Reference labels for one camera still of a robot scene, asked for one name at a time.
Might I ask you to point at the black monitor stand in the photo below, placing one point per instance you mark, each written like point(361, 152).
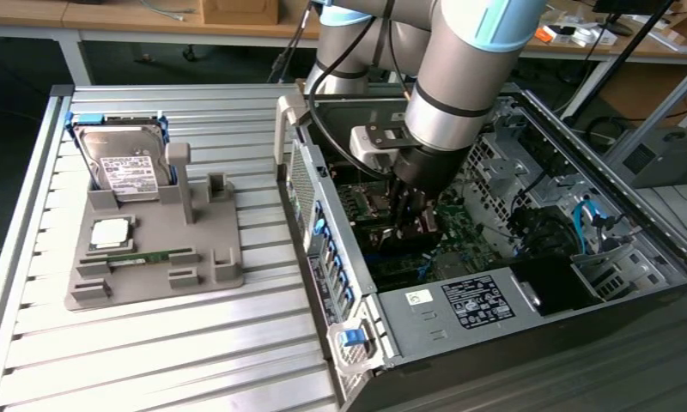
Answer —
point(618, 28)

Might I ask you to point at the green RAM stick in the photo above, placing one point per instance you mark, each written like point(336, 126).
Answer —
point(140, 258)

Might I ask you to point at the open black PC case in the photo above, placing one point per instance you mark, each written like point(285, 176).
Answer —
point(550, 365)

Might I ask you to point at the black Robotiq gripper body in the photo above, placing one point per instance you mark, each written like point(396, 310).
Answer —
point(429, 171)

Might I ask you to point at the brown cardboard box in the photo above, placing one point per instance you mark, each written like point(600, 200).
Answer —
point(240, 10)

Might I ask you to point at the grey computer tower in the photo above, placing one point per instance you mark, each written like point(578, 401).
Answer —
point(664, 163)

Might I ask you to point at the orange small box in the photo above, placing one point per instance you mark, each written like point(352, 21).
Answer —
point(555, 34)

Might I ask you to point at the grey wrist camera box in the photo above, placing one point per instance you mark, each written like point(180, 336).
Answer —
point(372, 148)

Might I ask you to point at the grey power supply unit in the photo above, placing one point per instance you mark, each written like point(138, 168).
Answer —
point(435, 317)

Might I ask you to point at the green motherboard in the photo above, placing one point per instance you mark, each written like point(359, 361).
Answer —
point(469, 232)

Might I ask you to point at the silver CPU chip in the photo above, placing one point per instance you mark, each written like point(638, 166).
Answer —
point(109, 234)

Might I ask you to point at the blue disk caddy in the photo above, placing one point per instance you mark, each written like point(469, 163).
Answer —
point(69, 120)

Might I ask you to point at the blue case release latch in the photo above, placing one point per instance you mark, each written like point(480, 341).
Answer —
point(352, 337)

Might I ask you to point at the grey chipset heat sink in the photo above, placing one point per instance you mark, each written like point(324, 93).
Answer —
point(452, 266)

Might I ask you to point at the cluttered wooden desk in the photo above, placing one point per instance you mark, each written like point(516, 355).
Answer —
point(552, 47)

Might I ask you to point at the blue expansion slot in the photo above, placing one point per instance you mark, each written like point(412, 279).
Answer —
point(385, 258)

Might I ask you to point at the grey plastic parts rack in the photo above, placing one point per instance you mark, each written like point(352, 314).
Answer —
point(160, 240)

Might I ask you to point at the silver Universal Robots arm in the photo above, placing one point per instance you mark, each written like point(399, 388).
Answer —
point(452, 86)

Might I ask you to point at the silver hard disk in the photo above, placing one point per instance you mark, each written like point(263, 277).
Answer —
point(120, 163)

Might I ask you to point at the CPU socket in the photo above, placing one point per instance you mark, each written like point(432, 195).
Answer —
point(380, 199)

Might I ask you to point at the black expansion slot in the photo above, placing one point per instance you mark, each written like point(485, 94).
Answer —
point(372, 224)
point(397, 280)

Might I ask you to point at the white small box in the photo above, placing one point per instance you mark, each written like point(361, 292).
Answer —
point(598, 38)

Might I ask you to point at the perforated metal drive cage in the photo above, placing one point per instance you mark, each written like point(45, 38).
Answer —
point(510, 171)

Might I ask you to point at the black slanted pole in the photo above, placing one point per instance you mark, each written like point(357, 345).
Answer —
point(616, 64)

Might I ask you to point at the metal disk bay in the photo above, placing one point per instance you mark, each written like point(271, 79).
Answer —
point(612, 270)

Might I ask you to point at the wooden desk with box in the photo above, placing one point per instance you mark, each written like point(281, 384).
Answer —
point(34, 17)

